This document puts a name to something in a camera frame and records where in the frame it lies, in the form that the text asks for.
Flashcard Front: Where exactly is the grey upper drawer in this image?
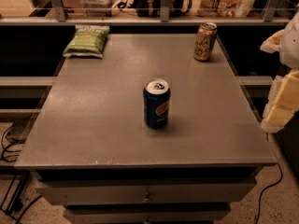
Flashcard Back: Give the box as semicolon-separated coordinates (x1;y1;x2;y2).
36;178;256;206

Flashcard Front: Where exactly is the black backpack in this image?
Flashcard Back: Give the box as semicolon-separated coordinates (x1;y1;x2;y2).
132;0;192;17

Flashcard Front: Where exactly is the orange soda can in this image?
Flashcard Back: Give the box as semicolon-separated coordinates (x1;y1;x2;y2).
193;22;218;61

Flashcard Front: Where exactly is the grey lower drawer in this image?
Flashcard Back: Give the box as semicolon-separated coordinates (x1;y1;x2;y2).
64;203;230;224

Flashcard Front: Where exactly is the black floor cables left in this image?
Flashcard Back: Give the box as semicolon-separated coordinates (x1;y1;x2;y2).
0;115;43;224

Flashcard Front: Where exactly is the grey metal shelf rail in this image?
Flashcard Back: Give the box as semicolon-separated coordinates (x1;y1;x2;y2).
0;0;298;26

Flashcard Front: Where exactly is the green jalapeno chip bag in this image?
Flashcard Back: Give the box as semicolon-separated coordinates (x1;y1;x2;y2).
63;25;109;59

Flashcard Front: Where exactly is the grey drawer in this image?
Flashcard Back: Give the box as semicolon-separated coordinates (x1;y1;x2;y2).
36;178;256;206
64;203;230;224

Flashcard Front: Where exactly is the black floor cable right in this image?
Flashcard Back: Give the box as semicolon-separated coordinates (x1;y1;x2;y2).
253;162;284;224

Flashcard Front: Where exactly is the blue Pepsi can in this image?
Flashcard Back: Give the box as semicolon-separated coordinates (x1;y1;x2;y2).
143;78;171;129

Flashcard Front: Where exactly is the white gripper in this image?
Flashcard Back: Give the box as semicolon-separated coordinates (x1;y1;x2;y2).
260;13;299;133

